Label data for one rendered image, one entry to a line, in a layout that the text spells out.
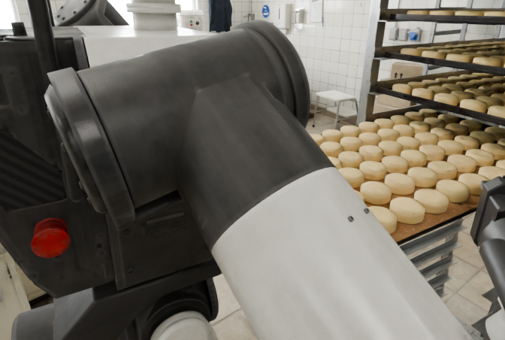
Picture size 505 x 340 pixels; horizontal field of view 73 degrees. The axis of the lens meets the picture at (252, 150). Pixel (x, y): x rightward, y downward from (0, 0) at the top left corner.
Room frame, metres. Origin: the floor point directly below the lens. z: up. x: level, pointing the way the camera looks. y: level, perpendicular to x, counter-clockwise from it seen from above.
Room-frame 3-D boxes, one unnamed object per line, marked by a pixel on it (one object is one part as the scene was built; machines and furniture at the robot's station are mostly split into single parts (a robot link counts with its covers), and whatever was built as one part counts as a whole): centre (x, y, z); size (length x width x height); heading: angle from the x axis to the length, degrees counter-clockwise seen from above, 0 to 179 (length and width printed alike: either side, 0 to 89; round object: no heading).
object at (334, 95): (4.09, -1.06, 0.23); 0.45 x 0.45 x 0.46; 28
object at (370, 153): (0.68, -0.25, 1.14); 0.05 x 0.05 x 0.02
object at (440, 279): (1.04, -0.60, 0.33); 0.64 x 0.03 x 0.03; 118
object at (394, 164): (0.62, -0.28, 1.14); 0.05 x 0.05 x 0.02
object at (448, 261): (1.04, -0.60, 0.42); 0.64 x 0.03 x 0.03; 118
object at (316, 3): (4.95, -0.86, 1.37); 0.27 x 0.02 x 0.40; 36
